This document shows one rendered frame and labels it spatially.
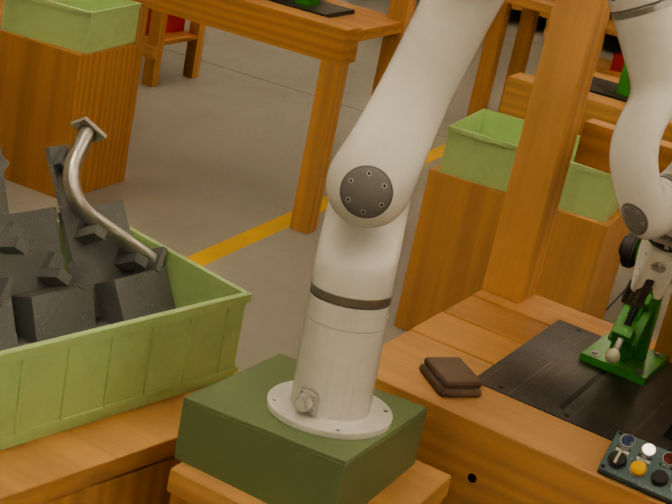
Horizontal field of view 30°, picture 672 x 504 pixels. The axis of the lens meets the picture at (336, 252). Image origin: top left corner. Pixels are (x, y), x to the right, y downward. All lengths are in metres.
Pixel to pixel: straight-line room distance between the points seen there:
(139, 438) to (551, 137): 1.05
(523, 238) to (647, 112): 0.96
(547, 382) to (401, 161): 0.74
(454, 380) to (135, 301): 0.59
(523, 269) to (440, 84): 1.00
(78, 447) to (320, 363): 0.44
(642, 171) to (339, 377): 0.51
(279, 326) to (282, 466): 2.69
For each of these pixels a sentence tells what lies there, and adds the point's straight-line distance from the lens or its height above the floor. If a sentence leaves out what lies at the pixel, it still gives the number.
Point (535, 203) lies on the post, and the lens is 2.61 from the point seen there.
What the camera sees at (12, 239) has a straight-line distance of 2.16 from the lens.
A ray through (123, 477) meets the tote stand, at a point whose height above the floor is 0.75.
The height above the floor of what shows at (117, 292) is 0.91.
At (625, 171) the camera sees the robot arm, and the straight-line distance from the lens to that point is 1.71.
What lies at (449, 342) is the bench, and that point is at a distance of 2.40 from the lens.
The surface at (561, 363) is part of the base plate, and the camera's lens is 2.39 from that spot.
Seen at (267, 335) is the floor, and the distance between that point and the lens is 4.38.
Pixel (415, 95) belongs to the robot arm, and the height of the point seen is 1.45.
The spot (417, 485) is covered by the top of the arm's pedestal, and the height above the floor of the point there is 0.85.
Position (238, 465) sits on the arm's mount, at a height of 0.89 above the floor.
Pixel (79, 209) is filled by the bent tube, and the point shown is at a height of 1.04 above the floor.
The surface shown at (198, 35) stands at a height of 0.27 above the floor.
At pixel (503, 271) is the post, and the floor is 0.94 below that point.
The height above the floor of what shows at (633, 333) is 0.99.
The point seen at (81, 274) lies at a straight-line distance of 2.24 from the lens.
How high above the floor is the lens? 1.82
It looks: 20 degrees down
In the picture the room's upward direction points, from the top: 12 degrees clockwise
